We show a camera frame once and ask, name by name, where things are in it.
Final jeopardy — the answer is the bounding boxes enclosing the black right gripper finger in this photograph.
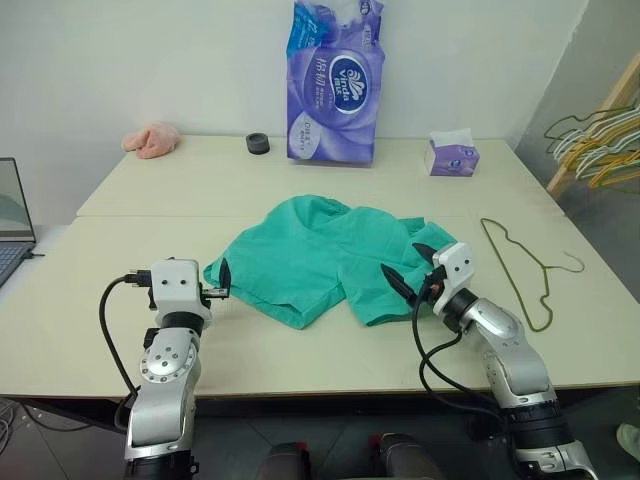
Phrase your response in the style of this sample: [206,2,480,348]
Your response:
[411,242,442,262]
[380,263,417,303]

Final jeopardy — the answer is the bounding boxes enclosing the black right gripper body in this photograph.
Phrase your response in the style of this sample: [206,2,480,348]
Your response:
[410,266,449,314]

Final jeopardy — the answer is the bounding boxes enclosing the olive wire hanger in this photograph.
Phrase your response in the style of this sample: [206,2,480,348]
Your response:
[480,216,586,334]

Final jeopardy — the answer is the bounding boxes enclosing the green shorts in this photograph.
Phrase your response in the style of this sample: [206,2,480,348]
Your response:
[201,193,459,332]

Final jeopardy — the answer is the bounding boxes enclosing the purple tissue box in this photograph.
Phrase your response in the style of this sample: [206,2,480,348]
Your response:
[423,128,483,178]

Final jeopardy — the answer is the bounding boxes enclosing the black round tape roll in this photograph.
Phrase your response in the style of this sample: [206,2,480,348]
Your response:
[245,131,272,158]

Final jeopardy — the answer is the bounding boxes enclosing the pink plush cloth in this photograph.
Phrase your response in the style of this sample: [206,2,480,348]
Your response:
[121,121,183,162]

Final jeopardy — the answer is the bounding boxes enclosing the purple tissue roll pack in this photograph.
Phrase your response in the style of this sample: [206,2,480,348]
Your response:
[285,0,387,166]

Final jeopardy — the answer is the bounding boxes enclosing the grey laptop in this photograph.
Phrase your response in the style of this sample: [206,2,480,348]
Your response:
[0,157,39,291]

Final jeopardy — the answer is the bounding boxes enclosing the wooden clothes rack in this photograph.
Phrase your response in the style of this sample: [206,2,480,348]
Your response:
[545,62,640,197]

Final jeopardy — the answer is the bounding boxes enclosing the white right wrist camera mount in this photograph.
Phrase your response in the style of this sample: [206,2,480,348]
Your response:
[430,242,477,317]

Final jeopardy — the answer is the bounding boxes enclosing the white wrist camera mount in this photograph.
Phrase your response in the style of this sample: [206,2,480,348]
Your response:
[430,242,477,317]
[149,258,212,321]

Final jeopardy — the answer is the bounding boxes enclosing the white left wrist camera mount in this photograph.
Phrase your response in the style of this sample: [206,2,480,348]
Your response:
[149,258,212,321]

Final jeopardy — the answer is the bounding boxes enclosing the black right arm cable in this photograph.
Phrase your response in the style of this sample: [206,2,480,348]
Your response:
[410,294,501,419]

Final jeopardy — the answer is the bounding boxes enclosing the grey floor cable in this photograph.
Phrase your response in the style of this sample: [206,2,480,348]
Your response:
[0,399,92,449]

